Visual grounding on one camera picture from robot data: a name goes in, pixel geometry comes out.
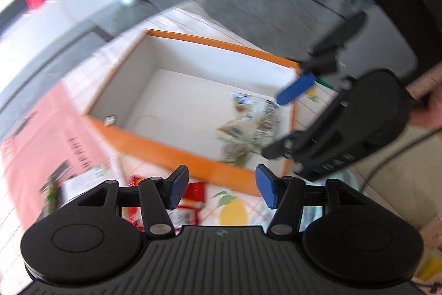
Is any red snack packet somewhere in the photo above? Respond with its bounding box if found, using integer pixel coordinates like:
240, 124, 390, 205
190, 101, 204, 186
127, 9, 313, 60
122, 182, 206, 232

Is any white blue chip bag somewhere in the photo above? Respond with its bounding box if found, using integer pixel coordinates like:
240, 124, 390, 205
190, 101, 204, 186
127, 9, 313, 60
217, 92, 280, 152

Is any green clear snack pack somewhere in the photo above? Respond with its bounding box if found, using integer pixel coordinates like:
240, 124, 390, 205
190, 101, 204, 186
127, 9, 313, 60
221, 141, 261, 168

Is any person right hand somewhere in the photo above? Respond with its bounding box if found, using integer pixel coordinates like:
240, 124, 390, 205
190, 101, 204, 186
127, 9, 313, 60
406, 63, 441, 129

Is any orange white cardboard box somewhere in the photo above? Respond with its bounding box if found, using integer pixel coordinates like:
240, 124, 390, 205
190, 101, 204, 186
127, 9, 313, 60
86, 30, 298, 195

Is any pink table mat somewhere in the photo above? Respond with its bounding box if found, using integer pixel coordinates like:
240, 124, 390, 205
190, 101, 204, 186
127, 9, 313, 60
1, 82, 123, 242

